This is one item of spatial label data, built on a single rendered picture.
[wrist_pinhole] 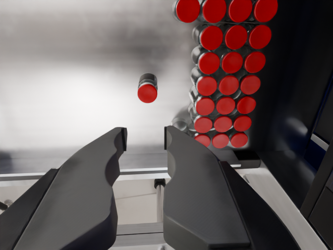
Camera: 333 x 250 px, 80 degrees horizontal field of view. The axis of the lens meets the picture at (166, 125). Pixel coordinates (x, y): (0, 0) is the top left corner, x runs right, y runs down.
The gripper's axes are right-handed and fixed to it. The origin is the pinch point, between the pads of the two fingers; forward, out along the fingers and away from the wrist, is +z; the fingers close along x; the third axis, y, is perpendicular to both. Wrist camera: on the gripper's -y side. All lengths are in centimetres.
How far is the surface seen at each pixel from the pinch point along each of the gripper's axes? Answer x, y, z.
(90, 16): -5.7, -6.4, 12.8
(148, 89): 0.0, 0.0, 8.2
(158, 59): 1.1, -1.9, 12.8
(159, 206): 1, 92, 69
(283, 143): 19.8, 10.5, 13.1
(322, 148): 23.3, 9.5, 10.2
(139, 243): -9, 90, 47
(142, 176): -1.8, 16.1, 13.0
